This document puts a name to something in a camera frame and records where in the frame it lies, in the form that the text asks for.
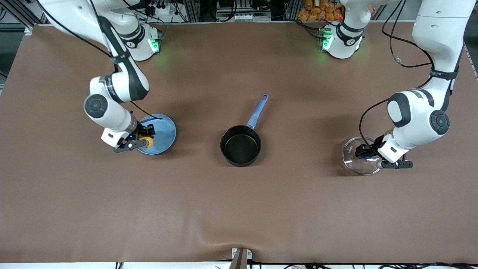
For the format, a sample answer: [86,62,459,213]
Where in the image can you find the blue round plate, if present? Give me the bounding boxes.
[136,114,177,156]

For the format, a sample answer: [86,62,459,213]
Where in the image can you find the brown table cover sheet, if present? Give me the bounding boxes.
[0,22,478,264]

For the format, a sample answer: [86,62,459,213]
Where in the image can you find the white power strip with plugs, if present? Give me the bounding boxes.
[144,0,177,16]

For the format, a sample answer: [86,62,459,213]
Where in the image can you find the bag of orange items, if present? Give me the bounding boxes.
[298,0,344,22]

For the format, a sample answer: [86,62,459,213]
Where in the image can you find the black pot with blue handle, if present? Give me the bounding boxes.
[220,93,270,167]

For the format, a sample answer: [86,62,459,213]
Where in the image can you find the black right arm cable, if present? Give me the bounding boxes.
[37,0,164,121]

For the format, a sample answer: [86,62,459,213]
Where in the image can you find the metal camera pole bracket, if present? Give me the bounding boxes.
[231,247,253,269]

